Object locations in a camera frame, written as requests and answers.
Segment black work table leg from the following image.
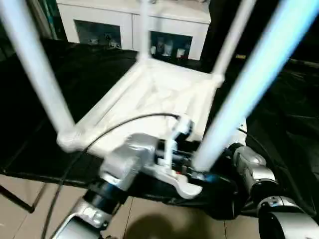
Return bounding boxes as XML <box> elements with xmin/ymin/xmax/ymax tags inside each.
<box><xmin>0</xmin><ymin>183</ymin><xmax>35</xmax><ymax>214</ymax></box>

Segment white plastic table leg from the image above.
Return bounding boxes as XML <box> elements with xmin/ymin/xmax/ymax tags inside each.
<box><xmin>192</xmin><ymin>0</ymin><xmax>319</xmax><ymax>172</ymax></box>
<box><xmin>210</xmin><ymin>0</ymin><xmax>257</xmax><ymax>84</ymax></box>
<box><xmin>138</xmin><ymin>0</ymin><xmax>153</xmax><ymax>63</ymax></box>
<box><xmin>0</xmin><ymin>0</ymin><xmax>76</xmax><ymax>137</ymax></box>

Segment white glass-door cabinet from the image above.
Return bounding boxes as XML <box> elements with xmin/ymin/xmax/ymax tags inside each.
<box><xmin>56</xmin><ymin>0</ymin><xmax>211</xmax><ymax>60</ymax></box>

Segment teal curtain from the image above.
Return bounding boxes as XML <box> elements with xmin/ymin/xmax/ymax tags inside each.
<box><xmin>40</xmin><ymin>0</ymin><xmax>59</xmax><ymax>38</ymax></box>

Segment white plastic table top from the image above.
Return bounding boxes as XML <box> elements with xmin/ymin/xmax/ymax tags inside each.
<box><xmin>56</xmin><ymin>54</ymin><xmax>225</xmax><ymax>200</ymax></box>

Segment black work mat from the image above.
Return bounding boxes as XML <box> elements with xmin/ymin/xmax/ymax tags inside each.
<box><xmin>0</xmin><ymin>37</ymin><xmax>319</xmax><ymax>222</ymax></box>

